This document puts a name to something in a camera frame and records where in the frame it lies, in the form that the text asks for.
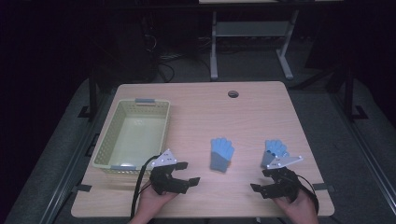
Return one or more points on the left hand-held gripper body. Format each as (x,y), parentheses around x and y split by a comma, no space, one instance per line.
(165,182)

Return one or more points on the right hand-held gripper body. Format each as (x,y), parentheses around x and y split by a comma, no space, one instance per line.
(281,185)

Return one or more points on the blue knit glove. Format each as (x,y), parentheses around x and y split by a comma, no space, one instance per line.
(221,154)
(274,151)

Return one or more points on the pale yellow plastic basket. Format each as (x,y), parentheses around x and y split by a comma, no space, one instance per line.
(134,137)

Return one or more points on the person's left hand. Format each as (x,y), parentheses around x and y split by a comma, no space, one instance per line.
(152,203)

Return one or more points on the person's right hand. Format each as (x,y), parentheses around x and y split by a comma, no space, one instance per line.
(297,210)

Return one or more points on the grey tape piece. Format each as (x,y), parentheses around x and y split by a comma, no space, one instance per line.
(81,188)
(323,187)

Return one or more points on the grey table grommet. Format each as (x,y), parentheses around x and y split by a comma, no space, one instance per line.
(233,94)

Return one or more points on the black metal stand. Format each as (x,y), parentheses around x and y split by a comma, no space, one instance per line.
(92,93)
(349,93)

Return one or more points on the metal floor rail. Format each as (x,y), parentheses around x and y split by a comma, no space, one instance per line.
(367,161)
(71,168)

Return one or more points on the white metal table frame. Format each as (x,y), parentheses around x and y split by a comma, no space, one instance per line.
(249,29)

